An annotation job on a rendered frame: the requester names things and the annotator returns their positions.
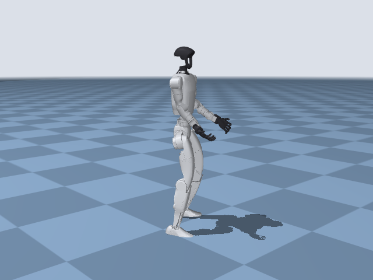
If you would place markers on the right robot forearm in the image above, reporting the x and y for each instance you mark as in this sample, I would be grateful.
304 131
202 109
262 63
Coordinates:
188 117

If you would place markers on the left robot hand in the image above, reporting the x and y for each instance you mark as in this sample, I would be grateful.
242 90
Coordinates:
223 123

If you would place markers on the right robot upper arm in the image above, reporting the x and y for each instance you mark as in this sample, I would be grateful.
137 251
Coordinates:
176 84

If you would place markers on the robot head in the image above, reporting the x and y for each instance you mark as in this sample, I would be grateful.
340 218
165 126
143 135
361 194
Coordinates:
184 53

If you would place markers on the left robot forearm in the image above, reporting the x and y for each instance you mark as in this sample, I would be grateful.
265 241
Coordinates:
206 113

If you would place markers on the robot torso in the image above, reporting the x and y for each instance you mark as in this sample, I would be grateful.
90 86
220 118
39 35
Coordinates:
188 91

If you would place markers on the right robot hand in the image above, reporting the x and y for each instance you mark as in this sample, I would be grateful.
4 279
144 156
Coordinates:
199 130

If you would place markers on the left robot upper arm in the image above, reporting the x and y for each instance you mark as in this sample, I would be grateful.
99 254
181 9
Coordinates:
197 102

